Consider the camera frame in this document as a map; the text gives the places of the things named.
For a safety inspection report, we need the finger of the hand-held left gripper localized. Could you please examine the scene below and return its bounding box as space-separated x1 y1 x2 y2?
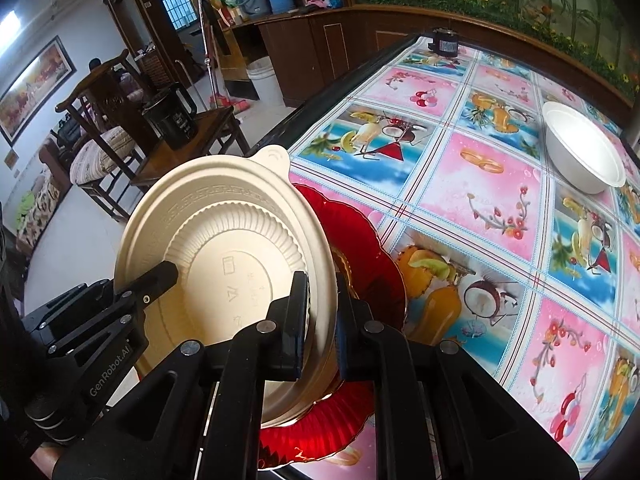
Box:
100 261 179 321

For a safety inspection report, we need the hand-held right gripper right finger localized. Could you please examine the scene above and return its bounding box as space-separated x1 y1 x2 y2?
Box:
335 271 581 480

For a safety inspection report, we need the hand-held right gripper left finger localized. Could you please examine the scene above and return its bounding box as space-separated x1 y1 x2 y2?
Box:
52 271 311 480

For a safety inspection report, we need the red glass plate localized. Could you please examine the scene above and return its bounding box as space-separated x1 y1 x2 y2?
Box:
257 184 408 472

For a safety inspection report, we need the beige plastic bowl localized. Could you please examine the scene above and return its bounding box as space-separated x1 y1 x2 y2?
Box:
113 144 335 429

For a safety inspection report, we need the wooden armchair with cushion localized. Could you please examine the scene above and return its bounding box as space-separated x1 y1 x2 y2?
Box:
55 49 151 222

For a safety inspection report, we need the floral covered sofa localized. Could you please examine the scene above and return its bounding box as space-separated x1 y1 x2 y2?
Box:
14 160 76 261

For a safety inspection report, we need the wooden side table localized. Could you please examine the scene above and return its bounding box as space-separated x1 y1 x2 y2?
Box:
131 105 251 192

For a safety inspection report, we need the black pitcher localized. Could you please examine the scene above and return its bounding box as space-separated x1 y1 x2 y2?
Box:
142 82 199 151

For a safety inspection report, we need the fruit printed tablecloth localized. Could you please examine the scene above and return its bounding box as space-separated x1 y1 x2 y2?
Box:
257 35 640 480

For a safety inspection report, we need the white plastic bucket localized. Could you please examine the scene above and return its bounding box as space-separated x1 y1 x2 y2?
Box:
245 57 285 109

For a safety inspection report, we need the wooden cabinet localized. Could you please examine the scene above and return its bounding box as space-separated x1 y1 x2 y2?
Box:
220 4 640 128

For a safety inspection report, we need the barred window door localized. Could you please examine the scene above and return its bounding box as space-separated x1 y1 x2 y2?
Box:
154 0 197 32

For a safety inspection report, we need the white paper bowl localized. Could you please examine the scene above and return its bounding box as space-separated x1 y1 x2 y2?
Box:
542 101 627 195

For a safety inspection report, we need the framed wall painting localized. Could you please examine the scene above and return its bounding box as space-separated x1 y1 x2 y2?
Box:
0 35 77 147

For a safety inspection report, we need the metal handled mop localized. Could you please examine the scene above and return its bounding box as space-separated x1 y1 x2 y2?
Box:
198 0 251 113

